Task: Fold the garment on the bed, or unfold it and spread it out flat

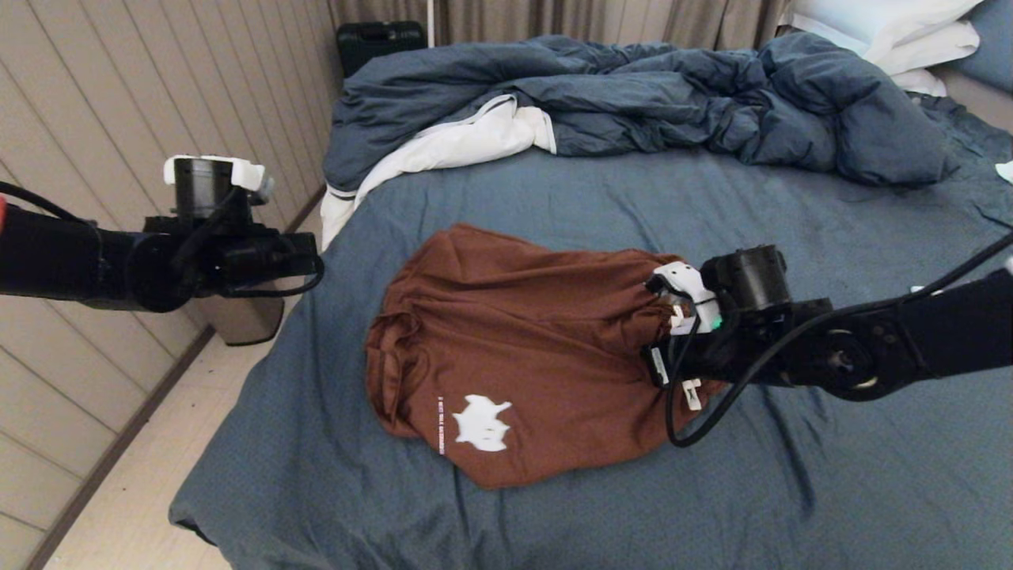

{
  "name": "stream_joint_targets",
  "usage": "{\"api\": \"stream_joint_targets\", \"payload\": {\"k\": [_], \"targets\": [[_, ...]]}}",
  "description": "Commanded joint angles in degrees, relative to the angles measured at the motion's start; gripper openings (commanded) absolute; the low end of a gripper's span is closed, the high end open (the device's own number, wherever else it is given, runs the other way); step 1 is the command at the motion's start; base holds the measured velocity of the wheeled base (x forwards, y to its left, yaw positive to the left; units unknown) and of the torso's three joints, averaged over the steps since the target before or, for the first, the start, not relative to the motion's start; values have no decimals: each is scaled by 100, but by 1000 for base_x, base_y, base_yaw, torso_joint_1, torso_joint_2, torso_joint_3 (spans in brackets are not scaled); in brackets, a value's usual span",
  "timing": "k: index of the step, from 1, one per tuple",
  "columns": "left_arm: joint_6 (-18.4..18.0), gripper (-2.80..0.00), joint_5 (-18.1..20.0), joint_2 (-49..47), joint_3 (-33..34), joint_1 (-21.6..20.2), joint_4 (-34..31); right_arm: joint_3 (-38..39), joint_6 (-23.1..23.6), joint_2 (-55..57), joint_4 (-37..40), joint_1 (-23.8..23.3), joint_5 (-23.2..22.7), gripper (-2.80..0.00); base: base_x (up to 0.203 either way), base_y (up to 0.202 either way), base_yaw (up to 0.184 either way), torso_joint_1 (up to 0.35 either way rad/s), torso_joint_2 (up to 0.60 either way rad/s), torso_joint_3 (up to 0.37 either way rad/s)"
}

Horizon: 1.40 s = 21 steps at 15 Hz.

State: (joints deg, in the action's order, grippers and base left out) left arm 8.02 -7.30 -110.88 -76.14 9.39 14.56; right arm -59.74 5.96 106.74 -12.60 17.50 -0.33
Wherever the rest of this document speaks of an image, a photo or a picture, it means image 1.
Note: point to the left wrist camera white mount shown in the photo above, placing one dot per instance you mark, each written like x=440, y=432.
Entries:
x=210, y=182

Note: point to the black suitcase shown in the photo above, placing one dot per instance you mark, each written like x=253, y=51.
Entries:
x=380, y=43

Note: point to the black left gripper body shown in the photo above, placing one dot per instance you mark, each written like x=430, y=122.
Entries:
x=245, y=257

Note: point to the blue pillow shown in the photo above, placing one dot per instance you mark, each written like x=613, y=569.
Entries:
x=993, y=36

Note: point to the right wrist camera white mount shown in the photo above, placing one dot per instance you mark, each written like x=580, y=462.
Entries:
x=728, y=285

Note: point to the crumpled blue duvet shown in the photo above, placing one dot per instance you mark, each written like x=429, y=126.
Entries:
x=633, y=89

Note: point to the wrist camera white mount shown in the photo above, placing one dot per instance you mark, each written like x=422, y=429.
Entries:
x=210, y=182
x=728, y=285

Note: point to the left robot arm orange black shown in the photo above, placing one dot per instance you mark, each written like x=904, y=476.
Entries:
x=71, y=261

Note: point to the beige curtain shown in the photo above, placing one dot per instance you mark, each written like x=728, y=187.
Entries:
x=554, y=17

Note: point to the blue bed sheet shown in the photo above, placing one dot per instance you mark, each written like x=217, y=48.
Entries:
x=791, y=491

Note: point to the white vertical pole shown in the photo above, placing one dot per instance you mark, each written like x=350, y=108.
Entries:
x=430, y=20

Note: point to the white duvet lining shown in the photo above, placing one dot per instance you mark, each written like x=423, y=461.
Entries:
x=459, y=142

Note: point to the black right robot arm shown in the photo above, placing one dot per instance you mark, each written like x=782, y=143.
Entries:
x=910, y=340

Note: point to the large white pillow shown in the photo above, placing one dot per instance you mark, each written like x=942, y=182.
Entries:
x=870, y=17

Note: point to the white paper scrap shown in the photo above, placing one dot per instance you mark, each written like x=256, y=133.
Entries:
x=1007, y=171

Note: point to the brown square trash bin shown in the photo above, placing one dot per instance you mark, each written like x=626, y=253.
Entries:
x=245, y=317

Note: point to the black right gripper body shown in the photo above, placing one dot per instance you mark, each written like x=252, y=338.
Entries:
x=736, y=352

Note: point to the brown elastic-waist shorts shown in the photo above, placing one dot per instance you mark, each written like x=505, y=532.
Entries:
x=522, y=356

